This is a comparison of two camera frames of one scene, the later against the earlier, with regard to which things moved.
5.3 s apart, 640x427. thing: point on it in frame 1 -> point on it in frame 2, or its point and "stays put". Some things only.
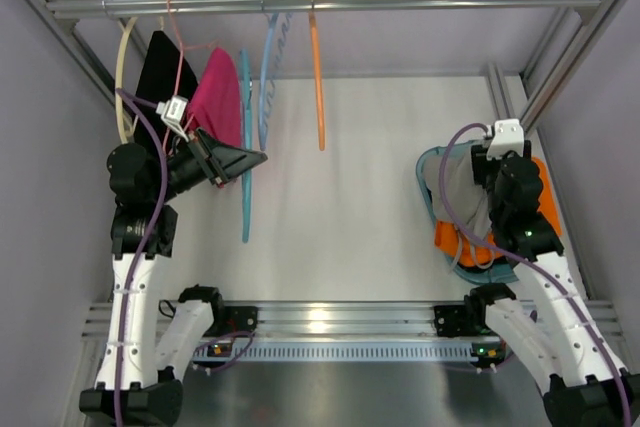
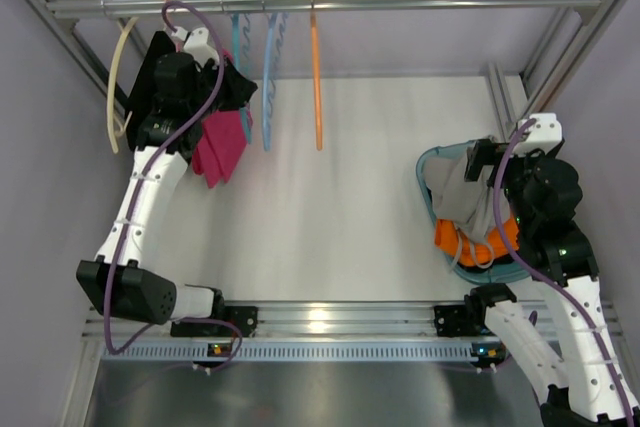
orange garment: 474,251 stays put
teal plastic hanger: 246,131 -> 240,50
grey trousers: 469,202 stays put
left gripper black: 209,158 -> 220,80
